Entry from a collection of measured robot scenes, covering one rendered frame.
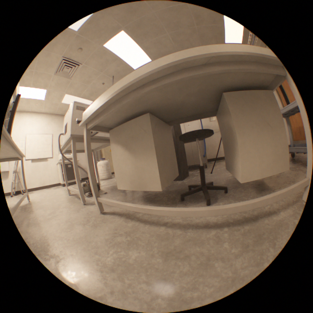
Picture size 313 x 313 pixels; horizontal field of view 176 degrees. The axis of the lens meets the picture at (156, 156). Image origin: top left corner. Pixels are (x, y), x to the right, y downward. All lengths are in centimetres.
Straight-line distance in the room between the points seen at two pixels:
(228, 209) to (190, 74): 65
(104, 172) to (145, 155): 274
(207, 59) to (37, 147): 458
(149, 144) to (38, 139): 423
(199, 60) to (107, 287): 104
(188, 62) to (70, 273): 113
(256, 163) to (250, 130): 22
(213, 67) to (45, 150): 456
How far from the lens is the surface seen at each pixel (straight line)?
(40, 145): 447
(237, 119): 74
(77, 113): 163
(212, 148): 373
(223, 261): 52
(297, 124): 349
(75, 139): 147
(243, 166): 74
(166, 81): 57
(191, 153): 252
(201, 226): 68
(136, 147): 84
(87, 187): 191
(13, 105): 168
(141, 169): 83
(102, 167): 344
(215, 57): 61
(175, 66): 57
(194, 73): 56
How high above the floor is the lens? 45
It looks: 1 degrees up
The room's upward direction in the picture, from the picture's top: 9 degrees counter-clockwise
